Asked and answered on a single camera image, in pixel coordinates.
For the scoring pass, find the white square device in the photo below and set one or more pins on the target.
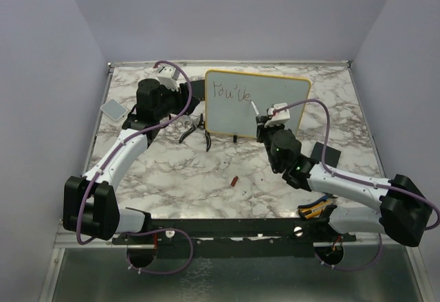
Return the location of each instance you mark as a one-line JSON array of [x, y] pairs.
[[114, 110]]

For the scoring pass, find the blue handled cutters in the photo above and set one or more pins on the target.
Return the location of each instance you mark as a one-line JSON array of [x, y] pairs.
[[327, 196]]

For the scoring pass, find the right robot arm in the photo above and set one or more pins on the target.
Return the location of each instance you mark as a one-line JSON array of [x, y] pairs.
[[394, 207]]

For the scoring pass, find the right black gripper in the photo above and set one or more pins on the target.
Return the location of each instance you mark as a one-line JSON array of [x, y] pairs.
[[262, 128]]

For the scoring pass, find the red marker cap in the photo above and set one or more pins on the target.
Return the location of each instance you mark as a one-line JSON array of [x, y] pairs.
[[234, 181]]

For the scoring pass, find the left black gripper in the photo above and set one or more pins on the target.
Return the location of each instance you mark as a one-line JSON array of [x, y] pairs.
[[182, 96]]

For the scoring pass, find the black base frame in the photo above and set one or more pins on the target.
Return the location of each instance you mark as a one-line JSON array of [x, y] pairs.
[[241, 238]]

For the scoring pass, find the white marker pen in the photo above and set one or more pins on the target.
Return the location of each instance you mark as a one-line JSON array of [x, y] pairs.
[[255, 108]]

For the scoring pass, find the yellow framed whiteboard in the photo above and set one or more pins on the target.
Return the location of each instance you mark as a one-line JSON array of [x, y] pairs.
[[228, 110]]

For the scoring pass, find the yellow black stripper tool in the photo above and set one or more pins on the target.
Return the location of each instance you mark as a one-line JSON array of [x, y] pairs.
[[314, 209]]

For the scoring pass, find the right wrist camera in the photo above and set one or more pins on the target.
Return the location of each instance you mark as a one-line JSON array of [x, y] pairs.
[[277, 116]]

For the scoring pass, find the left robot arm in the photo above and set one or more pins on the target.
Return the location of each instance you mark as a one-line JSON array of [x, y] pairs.
[[90, 206]]

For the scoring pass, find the black flat box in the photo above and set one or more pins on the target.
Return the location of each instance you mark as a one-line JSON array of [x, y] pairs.
[[331, 157]]

